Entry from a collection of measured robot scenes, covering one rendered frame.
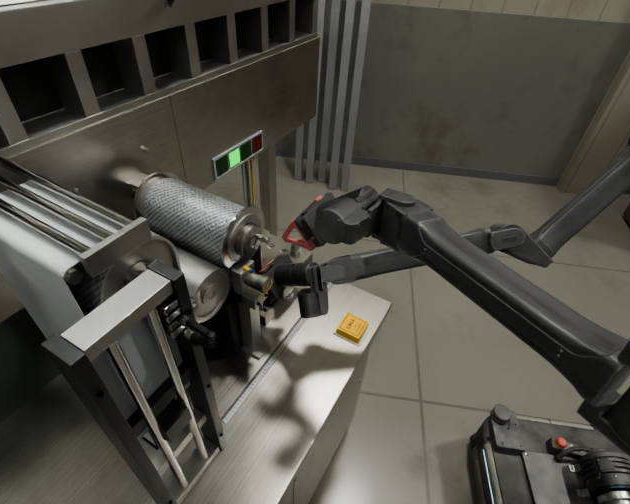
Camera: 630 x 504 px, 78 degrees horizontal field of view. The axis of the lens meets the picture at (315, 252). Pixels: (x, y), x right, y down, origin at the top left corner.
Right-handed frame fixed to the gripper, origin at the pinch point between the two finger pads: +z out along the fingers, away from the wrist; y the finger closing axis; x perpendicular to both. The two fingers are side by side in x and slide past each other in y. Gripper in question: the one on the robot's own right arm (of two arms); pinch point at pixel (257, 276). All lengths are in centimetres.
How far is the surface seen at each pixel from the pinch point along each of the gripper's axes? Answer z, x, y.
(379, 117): 85, -20, 256
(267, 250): 7.2, 0.0, 13.1
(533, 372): -30, -143, 102
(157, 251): -16.0, 24.8, -26.5
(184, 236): -0.9, 20.2, -12.2
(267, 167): 49, 10, 71
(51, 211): -12, 38, -35
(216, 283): -7.4, 9.7, -15.5
